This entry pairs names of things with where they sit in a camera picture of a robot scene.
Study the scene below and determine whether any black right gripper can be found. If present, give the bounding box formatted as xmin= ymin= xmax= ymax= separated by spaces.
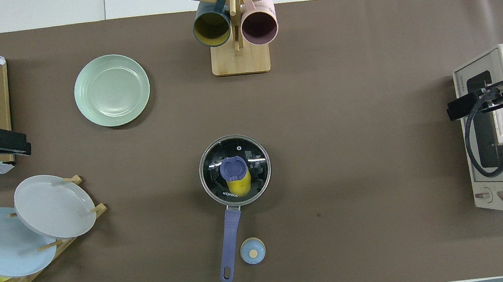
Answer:
xmin=444 ymin=81 xmax=503 ymax=122

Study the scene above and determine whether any glass lid purple knob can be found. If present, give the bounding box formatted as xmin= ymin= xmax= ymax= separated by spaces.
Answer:
xmin=196 ymin=131 xmax=275 ymax=210

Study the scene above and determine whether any yellow potato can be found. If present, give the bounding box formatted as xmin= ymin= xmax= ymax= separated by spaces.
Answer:
xmin=225 ymin=167 xmax=253 ymax=198

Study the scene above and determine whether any grey plate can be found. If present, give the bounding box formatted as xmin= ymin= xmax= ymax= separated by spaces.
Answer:
xmin=12 ymin=170 xmax=99 ymax=244

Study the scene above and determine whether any light blue plate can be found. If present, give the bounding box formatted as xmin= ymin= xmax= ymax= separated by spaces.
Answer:
xmin=0 ymin=202 xmax=60 ymax=280

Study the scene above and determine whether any wooden plate rack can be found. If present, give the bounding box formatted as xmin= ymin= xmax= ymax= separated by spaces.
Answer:
xmin=0 ymin=172 xmax=115 ymax=282

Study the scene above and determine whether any mint green plate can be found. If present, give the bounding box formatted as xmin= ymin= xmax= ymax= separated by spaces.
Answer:
xmin=70 ymin=51 xmax=154 ymax=131

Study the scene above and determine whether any brown paper table mat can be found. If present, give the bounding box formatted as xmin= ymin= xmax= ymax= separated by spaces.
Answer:
xmin=0 ymin=0 xmax=503 ymax=282

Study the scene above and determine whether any pink mug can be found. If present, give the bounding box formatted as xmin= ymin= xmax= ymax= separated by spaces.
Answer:
xmin=238 ymin=0 xmax=280 ymax=47

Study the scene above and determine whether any wooden mug tree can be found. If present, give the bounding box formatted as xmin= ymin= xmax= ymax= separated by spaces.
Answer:
xmin=189 ymin=0 xmax=287 ymax=80

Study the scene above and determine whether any dark blue mug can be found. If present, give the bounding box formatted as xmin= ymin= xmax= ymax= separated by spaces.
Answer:
xmin=190 ymin=0 xmax=234 ymax=49

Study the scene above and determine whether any dark pot purple handle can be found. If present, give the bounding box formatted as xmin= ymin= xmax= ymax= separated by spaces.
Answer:
xmin=195 ymin=131 xmax=283 ymax=282

